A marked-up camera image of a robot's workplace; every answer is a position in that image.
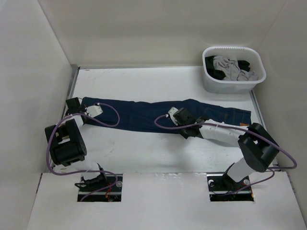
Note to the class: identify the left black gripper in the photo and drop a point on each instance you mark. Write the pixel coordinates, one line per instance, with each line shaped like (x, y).
(81, 109)

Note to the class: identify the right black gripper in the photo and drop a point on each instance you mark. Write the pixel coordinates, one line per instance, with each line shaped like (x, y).
(184, 134)

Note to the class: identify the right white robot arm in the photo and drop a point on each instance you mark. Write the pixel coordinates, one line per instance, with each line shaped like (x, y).
(253, 142)

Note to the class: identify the black crumpled garment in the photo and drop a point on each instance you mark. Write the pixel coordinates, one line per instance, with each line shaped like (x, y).
(218, 75)

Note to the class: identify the white plastic laundry basket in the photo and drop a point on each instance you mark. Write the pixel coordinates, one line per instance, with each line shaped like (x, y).
(235, 87)

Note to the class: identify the grey crumpled garment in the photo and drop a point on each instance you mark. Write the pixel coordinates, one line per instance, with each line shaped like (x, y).
(234, 70)

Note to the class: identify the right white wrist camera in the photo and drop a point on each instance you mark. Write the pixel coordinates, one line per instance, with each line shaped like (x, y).
(171, 114)

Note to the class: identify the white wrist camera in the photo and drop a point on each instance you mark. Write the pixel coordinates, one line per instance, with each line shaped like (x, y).
(94, 110)
(171, 114)

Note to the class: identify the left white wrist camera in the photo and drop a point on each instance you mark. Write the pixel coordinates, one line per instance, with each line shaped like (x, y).
(94, 110)

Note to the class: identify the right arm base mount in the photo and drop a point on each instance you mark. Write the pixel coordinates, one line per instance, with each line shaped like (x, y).
(222, 189)

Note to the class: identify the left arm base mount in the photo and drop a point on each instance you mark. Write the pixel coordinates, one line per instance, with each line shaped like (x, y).
(109, 190)

